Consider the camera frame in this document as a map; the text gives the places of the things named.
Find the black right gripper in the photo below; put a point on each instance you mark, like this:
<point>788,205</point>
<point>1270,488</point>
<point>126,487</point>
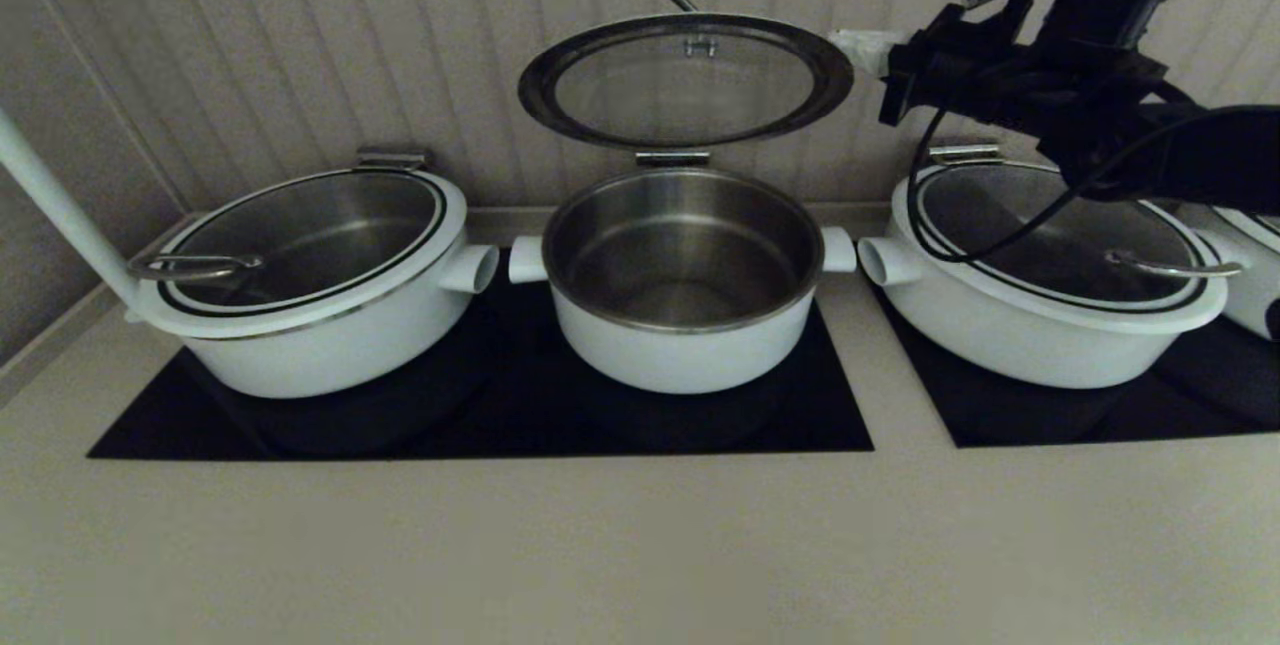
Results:
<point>960,75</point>

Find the glass lid with white rim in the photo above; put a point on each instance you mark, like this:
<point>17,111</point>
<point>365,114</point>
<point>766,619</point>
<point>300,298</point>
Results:
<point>540,90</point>

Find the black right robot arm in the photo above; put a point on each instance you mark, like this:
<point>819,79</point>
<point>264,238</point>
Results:
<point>1150,125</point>

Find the right white chafing pot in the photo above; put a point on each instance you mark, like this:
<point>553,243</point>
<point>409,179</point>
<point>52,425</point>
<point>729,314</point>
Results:
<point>1000,225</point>

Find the white chafing pot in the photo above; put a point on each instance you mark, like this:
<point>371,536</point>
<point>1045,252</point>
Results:
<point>1000,225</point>
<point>300,225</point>

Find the left white chafing pot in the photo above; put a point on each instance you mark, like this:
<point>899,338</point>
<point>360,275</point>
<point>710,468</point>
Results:
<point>300,225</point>

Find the black glass cooktop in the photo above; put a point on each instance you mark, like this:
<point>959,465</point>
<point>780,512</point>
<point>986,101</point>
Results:
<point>1100,415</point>
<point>500,415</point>

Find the white slanted pole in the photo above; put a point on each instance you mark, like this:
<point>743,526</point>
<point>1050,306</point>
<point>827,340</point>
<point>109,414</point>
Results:
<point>60,205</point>

